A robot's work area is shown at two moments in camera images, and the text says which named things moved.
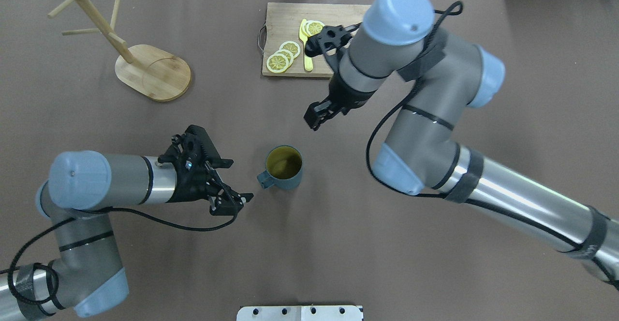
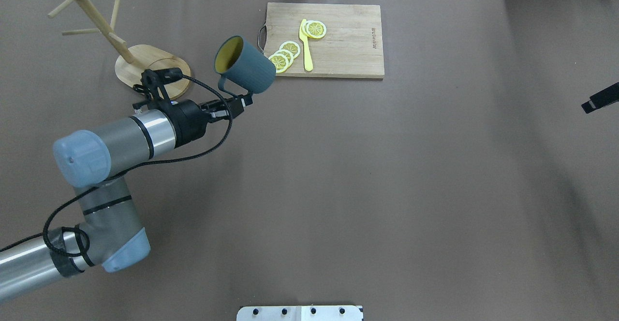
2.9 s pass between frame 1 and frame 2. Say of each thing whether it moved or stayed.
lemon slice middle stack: stayed
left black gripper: moved
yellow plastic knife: stayed
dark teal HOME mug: moved
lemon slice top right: stayed
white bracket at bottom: stayed
